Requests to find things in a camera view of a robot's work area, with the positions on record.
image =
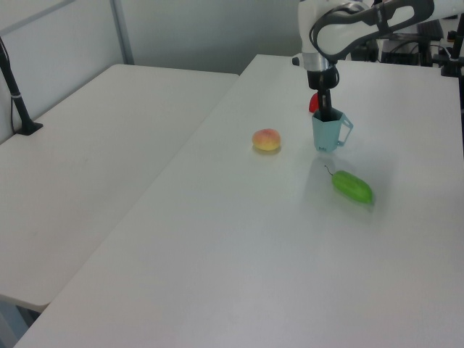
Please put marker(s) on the black pole with foot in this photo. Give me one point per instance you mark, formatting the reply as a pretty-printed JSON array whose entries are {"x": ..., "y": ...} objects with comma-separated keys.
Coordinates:
[{"x": 16, "y": 98}]

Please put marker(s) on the light blue faceted mug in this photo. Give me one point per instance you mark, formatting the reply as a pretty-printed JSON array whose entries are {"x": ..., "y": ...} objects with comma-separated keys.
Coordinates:
[{"x": 325, "y": 135}]

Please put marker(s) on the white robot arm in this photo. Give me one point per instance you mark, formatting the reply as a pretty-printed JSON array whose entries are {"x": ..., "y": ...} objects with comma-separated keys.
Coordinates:
[{"x": 335, "y": 34}]

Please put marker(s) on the green toy cucumber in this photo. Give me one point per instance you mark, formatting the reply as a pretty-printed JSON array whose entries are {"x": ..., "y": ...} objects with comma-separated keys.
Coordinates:
[{"x": 352, "y": 186}]

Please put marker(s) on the black electronics box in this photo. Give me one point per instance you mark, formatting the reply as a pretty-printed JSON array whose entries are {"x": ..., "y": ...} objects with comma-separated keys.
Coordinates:
[{"x": 402, "y": 54}]

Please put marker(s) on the white side table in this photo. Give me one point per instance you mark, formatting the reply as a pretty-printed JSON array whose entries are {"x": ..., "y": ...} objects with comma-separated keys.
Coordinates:
[{"x": 90, "y": 163}]

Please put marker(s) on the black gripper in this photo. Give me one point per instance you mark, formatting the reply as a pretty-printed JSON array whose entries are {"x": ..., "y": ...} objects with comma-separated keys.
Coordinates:
[{"x": 322, "y": 78}]

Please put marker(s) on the red toy strawberry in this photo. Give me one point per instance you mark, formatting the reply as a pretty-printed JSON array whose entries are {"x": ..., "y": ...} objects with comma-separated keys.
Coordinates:
[{"x": 312, "y": 104}]

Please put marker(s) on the orange toy peach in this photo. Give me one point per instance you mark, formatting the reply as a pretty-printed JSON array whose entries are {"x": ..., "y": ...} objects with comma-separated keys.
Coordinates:
[{"x": 267, "y": 140}]

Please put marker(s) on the grey partition frame post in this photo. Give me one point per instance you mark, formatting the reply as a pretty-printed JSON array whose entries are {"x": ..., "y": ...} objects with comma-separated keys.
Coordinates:
[{"x": 122, "y": 32}]

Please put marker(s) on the black clamp stand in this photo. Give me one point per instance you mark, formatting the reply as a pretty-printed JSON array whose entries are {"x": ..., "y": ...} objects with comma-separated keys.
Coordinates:
[{"x": 453, "y": 59}]

